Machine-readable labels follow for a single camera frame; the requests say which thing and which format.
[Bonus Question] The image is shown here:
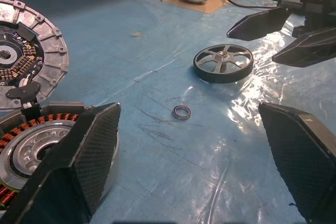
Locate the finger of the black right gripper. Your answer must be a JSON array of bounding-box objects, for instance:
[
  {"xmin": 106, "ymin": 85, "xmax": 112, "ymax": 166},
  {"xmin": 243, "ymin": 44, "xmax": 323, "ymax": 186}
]
[
  {"xmin": 227, "ymin": 6, "xmax": 292, "ymax": 41},
  {"xmin": 272, "ymin": 27, "xmax": 336, "ymax": 68}
]

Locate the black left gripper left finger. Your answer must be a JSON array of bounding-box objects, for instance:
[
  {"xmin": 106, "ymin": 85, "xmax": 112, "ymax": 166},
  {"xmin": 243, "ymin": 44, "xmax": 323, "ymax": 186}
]
[{"xmin": 0, "ymin": 102, "xmax": 122, "ymax": 224}]

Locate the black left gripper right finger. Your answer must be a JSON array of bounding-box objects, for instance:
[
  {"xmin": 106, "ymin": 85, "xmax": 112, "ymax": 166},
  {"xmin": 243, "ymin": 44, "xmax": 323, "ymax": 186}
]
[{"xmin": 258, "ymin": 102, "xmax": 336, "ymax": 224}]

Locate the grey round metal part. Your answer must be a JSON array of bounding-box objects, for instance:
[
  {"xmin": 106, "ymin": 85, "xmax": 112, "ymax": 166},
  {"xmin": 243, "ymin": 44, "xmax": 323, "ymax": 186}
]
[{"xmin": 0, "ymin": 101, "xmax": 120, "ymax": 210}]

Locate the black spoked rotor wheel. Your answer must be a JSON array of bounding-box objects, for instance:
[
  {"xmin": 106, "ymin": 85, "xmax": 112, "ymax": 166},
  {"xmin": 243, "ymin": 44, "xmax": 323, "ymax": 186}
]
[{"xmin": 193, "ymin": 44, "xmax": 254, "ymax": 84}]

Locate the small steel bearing ring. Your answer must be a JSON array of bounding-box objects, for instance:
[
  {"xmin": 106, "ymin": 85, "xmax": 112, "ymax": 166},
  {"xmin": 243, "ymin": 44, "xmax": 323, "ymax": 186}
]
[{"xmin": 172, "ymin": 105, "xmax": 192, "ymax": 121}]

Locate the silver motor end cover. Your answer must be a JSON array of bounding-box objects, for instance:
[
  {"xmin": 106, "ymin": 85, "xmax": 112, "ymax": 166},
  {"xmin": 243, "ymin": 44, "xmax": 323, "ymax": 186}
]
[{"xmin": 0, "ymin": 0, "xmax": 69, "ymax": 112}]

